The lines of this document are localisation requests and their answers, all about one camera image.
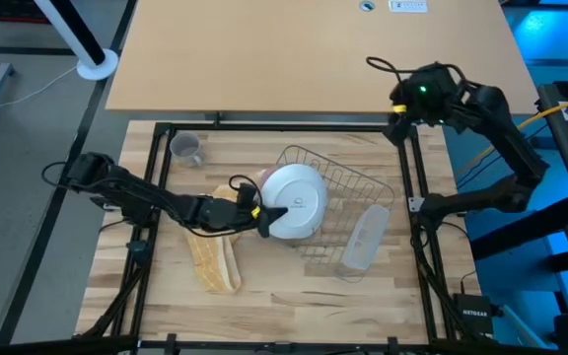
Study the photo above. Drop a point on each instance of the white plate with floral pattern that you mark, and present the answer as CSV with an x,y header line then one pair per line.
x,y
296,197

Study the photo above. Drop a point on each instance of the large beige desk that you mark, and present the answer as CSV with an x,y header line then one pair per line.
x,y
313,59

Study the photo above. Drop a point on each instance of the white plastic utensil holder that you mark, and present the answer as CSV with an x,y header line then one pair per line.
x,y
365,239

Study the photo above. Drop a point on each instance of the black aluminium table frame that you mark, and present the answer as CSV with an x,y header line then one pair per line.
x,y
313,127

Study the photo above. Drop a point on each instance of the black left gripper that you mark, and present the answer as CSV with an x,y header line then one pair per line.
x,y
225,215

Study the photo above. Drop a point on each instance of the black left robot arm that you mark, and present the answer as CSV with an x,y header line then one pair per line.
x,y
131,194

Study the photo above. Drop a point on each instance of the black white pole round base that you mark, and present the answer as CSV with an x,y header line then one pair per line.
x,y
97,66

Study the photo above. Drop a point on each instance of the black equipment cart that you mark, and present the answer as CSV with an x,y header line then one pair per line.
x,y
557,143

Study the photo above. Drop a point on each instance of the white desk power socket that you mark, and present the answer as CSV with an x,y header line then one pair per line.
x,y
407,6

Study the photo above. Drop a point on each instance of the dark red crate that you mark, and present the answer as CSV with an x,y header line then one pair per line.
x,y
8,10

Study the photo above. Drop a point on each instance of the round grey desk grommet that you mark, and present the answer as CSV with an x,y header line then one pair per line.
x,y
367,6

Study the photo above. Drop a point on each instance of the yellow checked dish cloth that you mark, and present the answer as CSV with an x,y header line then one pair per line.
x,y
215,266

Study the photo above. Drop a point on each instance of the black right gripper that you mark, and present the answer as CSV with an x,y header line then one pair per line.
x,y
427,96

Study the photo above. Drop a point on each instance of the black Netgear network switch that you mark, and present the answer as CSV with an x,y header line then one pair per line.
x,y
475,313

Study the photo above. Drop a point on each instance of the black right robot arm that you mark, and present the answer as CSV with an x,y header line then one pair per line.
x,y
511,138

